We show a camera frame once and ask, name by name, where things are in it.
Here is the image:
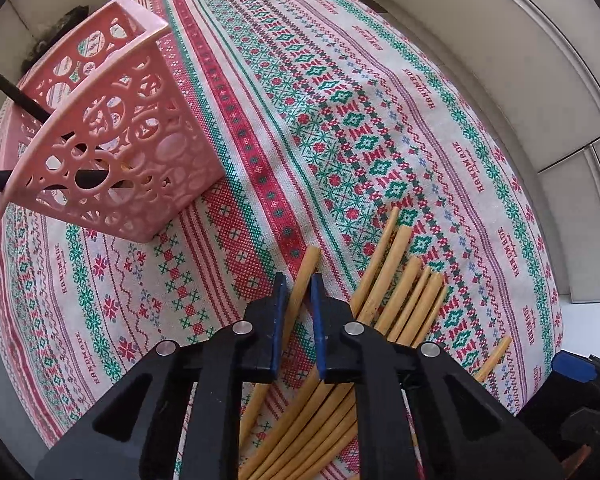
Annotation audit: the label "white kitchen cabinets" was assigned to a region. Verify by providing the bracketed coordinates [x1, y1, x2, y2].
[0, 0, 600, 306]

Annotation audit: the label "black chopstick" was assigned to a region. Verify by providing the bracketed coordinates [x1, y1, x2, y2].
[0, 169, 131, 194]
[0, 73, 50, 124]

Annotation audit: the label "black trash bin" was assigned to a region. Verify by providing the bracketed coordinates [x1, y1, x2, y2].
[20, 6, 88, 75]

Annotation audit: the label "pink perforated basket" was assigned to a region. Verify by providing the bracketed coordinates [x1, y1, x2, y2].
[0, 0, 224, 243]

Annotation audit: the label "patterned tablecloth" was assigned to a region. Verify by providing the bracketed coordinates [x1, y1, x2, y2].
[0, 0, 562, 448]

